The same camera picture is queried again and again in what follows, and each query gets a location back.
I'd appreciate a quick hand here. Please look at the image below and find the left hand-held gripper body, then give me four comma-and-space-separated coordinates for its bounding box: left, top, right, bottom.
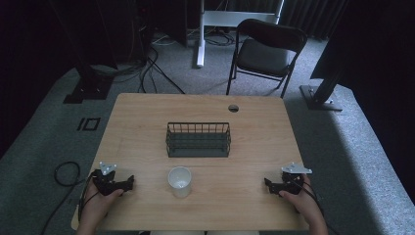
91, 161, 129, 197

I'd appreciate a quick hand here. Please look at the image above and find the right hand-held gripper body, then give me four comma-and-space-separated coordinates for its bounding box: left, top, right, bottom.
276, 162, 313, 197

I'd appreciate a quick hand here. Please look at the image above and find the person's left hand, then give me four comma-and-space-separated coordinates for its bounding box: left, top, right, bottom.
80, 181, 125, 219

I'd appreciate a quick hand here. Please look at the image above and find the person's right hand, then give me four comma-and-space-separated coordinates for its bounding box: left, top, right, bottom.
278, 173, 323, 220

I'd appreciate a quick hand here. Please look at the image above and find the white cup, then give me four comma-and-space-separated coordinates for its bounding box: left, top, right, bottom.
167, 165, 193, 199

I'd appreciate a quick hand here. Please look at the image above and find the black metal stand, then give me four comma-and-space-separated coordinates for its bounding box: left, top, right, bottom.
299, 67, 345, 113
62, 60, 115, 105

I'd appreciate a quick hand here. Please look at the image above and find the black folding chair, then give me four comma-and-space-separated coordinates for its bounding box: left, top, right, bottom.
225, 18, 308, 99

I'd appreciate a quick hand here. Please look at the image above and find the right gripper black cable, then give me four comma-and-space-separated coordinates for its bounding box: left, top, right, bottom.
288, 177, 342, 235

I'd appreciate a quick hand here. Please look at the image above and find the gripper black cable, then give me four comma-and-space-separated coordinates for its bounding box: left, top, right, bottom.
288, 177, 342, 235
77, 172, 100, 214

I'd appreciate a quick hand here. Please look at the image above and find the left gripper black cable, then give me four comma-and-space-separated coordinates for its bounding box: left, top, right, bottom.
77, 172, 100, 214

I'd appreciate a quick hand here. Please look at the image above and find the looped black floor cable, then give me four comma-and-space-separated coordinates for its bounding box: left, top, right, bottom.
39, 161, 86, 235

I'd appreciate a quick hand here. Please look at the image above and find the black wire basket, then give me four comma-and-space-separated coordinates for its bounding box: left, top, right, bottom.
165, 121, 232, 159

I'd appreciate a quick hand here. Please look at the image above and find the bundle of black floor cables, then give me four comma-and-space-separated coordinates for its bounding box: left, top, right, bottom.
90, 45, 187, 96

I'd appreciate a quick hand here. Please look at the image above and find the white desk frame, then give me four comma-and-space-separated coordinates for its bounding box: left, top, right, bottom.
195, 0, 285, 70

